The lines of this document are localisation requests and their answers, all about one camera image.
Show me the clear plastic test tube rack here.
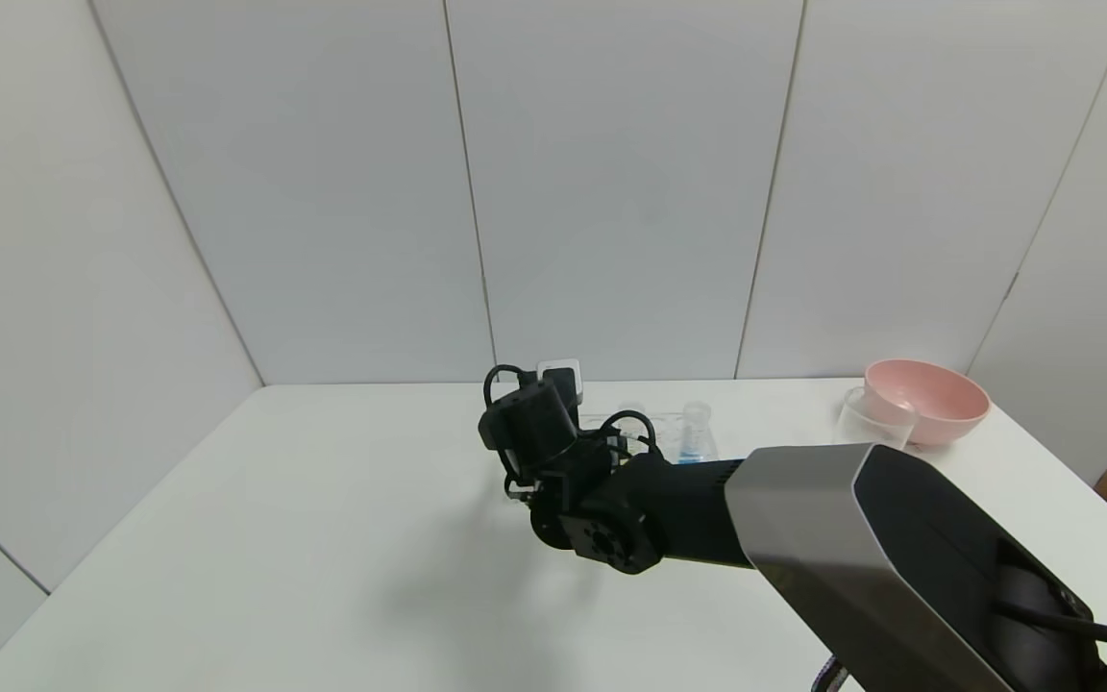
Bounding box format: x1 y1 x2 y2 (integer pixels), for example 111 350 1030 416
578 413 720 465

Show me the test tube with blue liquid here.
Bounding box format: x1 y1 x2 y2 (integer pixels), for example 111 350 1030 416
678 402 716 465

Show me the clear glass beaker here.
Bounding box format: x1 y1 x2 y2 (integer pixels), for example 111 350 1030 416
832 386 918 451

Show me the pink bowl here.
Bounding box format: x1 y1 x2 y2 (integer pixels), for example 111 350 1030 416
864 359 991 447

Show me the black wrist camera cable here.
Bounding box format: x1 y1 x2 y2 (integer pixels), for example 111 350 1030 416
482 363 660 458

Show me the black braided cable sleeve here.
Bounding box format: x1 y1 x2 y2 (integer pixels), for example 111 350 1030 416
811 654 852 692

